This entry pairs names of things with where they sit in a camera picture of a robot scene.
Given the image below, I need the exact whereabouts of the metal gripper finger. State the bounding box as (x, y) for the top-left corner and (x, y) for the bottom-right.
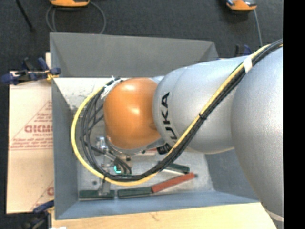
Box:
(99, 177), (111, 197)

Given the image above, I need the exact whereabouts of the dark green flat block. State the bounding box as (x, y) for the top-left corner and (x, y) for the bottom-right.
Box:
(166, 163), (191, 174)
(79, 190), (116, 199)
(117, 187), (153, 198)

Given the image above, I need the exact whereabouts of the grey metal bin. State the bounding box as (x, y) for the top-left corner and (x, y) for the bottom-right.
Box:
(49, 31), (263, 220)

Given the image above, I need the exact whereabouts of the red-brown flat block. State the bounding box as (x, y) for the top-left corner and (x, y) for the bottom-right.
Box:
(151, 172), (196, 193)

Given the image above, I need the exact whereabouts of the brown cardboard board, red print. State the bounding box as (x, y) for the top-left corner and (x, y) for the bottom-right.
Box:
(6, 52), (55, 214)

